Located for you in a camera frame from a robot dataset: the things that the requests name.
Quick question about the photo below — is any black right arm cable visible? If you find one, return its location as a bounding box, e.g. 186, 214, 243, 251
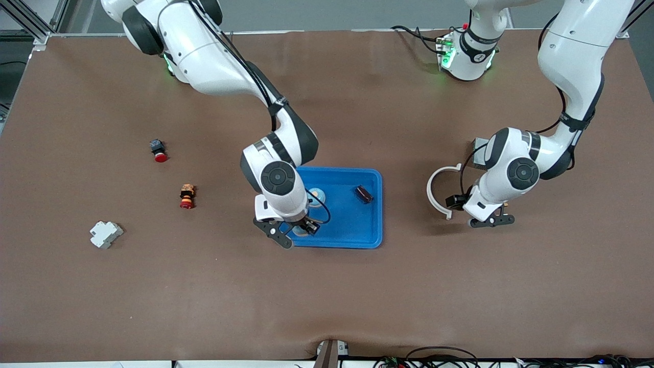
189, 0, 333, 224

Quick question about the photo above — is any metal mount bracket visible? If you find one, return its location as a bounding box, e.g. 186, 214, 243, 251
313, 339, 349, 368

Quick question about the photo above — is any blue plastic tray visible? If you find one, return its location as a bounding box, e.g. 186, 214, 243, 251
278, 167, 383, 249

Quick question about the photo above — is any aluminium frame post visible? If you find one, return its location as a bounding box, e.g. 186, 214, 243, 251
616, 0, 654, 39
0, 0, 69, 52

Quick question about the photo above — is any white circuit breaker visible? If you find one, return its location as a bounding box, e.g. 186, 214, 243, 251
90, 222, 124, 249

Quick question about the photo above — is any black cable bundle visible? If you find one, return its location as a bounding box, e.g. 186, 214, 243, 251
516, 354, 654, 368

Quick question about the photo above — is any black cable loop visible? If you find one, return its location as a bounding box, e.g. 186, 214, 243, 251
405, 346, 481, 368

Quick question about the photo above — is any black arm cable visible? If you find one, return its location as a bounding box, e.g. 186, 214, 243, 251
459, 13, 603, 200
189, 0, 333, 224

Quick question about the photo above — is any black base cable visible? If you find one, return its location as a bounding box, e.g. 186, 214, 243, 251
391, 25, 441, 56

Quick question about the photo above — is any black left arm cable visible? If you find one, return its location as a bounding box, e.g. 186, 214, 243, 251
459, 13, 603, 200

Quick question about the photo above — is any white curved plastic arc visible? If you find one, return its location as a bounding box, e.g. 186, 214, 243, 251
426, 163, 463, 220

